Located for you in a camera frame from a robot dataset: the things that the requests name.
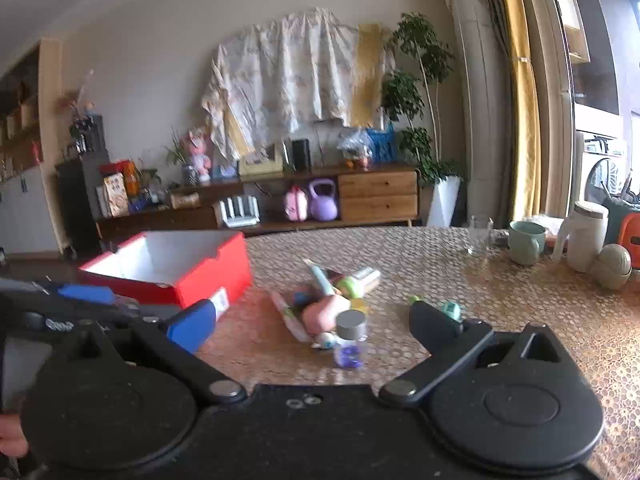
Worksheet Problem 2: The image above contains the orange stool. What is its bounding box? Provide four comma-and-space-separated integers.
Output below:
617, 212, 640, 269

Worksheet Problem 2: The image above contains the pink pig toy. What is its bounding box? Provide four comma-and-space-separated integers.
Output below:
292, 285, 352, 337

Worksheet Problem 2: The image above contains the vase with dried flowers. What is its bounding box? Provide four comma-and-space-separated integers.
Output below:
57, 69, 101, 154

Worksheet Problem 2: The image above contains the yellow curtain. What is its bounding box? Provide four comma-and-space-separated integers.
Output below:
492, 0, 544, 222

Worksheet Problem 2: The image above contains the white planter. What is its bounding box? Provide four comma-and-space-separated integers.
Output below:
426, 175, 462, 229

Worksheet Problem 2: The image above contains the orange red box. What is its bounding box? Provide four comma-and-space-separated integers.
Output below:
99, 158, 141, 196

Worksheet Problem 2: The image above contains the blue plastic basket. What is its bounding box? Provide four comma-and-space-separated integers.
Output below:
366, 124, 399, 164

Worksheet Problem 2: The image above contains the cream photo frame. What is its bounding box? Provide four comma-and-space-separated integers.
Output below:
238, 143, 284, 177

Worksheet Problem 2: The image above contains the purple kettlebell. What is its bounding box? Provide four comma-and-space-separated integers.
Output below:
306, 178, 341, 222

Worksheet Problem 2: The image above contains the clear drinking glass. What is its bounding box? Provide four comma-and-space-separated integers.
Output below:
467, 215, 494, 256

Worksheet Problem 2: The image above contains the tall green houseplant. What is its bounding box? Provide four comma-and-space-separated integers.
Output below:
379, 12, 467, 187

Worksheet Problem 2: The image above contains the floral draped cloth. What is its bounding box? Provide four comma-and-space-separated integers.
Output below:
201, 6, 397, 162

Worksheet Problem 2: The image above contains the pink backpack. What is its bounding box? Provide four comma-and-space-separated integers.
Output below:
283, 185, 309, 223

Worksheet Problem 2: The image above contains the red cardboard box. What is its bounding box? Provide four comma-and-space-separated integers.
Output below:
77, 231, 254, 311

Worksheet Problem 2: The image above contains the pink doll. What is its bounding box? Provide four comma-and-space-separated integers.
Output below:
187, 127, 214, 183

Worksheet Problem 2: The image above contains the grey standing air conditioner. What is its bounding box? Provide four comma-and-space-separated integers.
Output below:
444, 0, 517, 229

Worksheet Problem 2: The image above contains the white router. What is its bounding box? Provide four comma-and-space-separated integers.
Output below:
213, 195, 261, 227

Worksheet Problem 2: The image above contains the round green container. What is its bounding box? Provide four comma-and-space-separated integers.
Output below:
594, 243, 633, 291

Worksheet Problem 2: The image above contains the small grey capped bottle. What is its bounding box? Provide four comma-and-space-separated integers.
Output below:
333, 310, 369, 370

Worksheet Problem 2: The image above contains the pink white tube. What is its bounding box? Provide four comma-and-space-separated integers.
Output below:
270, 290, 312, 344

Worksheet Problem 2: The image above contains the small potted plant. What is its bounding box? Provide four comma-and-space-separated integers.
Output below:
137, 157, 164, 205
164, 129, 201, 186

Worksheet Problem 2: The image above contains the black speaker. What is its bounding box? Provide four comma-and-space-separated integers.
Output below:
290, 138, 312, 172

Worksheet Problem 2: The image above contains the black cabinet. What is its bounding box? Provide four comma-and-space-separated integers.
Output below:
54, 114, 109, 257

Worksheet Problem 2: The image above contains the green mug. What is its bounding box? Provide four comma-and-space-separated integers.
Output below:
508, 221, 547, 266

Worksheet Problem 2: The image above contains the printed snack box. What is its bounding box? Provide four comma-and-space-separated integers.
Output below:
102, 172, 130, 218

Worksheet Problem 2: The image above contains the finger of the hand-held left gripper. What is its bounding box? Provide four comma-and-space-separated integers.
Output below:
0, 277, 117, 307
0, 297, 162, 335

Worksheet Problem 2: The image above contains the white lidded jug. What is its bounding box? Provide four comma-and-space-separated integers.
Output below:
552, 201, 610, 274

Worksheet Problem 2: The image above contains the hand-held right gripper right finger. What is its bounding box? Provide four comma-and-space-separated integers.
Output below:
378, 303, 567, 405

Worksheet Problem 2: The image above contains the wooden wall shelf unit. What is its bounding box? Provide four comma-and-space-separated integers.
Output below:
0, 37, 64, 262

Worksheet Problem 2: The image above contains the green capped clear container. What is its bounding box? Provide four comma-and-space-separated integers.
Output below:
336, 266, 382, 300

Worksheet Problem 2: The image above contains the person's left hand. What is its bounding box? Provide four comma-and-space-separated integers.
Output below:
0, 412, 30, 459

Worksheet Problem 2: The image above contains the wooden media cabinet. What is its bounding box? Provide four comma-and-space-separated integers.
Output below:
95, 163, 422, 242

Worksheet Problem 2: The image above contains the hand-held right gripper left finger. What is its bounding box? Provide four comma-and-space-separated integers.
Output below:
60, 299, 247, 407

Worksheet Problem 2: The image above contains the dark green bin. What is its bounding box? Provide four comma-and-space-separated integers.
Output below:
602, 174, 640, 242

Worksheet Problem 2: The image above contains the clear plastic bag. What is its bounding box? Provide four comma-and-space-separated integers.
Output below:
337, 127, 374, 170

